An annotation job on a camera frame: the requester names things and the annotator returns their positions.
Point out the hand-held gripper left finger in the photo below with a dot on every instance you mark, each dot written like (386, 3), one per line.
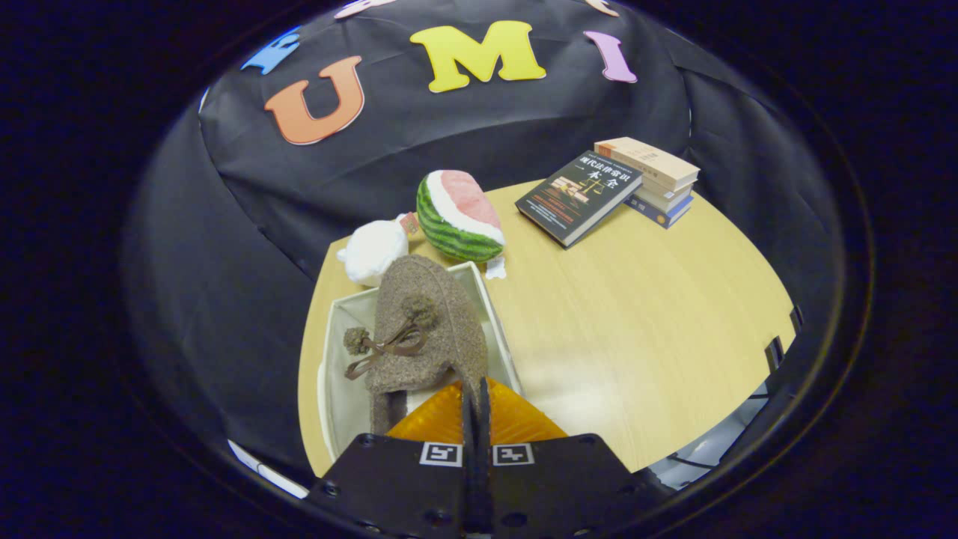
(404, 486)

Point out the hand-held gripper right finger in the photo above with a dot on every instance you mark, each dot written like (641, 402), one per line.
(561, 486)

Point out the cream fabric storage box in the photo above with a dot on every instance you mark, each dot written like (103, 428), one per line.
(340, 389)

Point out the brown fuzzy shoe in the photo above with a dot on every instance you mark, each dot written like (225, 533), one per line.
(441, 299)

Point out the white plush toy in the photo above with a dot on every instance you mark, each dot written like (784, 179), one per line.
(370, 251)

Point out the watermelon slice plush toy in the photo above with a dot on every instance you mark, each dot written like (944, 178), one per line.
(449, 224)

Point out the black paperback book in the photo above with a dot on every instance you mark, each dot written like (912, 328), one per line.
(576, 198)

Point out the blue book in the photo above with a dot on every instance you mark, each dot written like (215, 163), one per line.
(662, 213)

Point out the white book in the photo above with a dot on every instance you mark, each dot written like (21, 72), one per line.
(666, 196)

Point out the tan paperback book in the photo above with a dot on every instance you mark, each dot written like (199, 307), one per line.
(647, 159)

